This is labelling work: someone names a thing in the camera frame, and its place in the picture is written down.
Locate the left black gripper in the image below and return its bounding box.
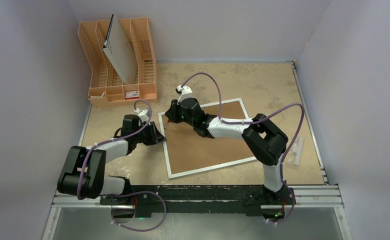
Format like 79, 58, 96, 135
133, 121, 165, 146

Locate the white picture frame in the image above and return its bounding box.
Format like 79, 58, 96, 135
158, 112, 255, 179

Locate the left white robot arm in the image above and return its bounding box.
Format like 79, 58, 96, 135
57, 114, 166, 205

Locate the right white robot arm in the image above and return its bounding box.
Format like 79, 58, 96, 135
165, 97, 289, 204

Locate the small red white box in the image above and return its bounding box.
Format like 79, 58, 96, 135
124, 91, 140, 100

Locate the orange plastic file organizer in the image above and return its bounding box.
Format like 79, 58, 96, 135
78, 15, 158, 108

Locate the white board in organizer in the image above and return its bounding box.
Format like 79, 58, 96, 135
102, 14, 138, 85

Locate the clear plastic screwdriver packaging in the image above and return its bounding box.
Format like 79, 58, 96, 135
291, 136, 305, 167

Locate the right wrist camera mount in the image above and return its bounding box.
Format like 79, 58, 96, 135
175, 85, 193, 104

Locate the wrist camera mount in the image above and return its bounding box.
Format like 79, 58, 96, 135
135, 108, 152, 124
175, 85, 193, 104

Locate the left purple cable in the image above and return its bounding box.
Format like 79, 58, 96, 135
76, 99, 153, 201

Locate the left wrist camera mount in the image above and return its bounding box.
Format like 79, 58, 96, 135
135, 108, 152, 124

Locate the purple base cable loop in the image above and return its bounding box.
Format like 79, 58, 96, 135
111, 192, 169, 233

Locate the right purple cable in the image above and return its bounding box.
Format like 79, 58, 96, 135
178, 72, 306, 226

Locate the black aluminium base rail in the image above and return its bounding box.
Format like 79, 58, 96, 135
52, 185, 343, 221

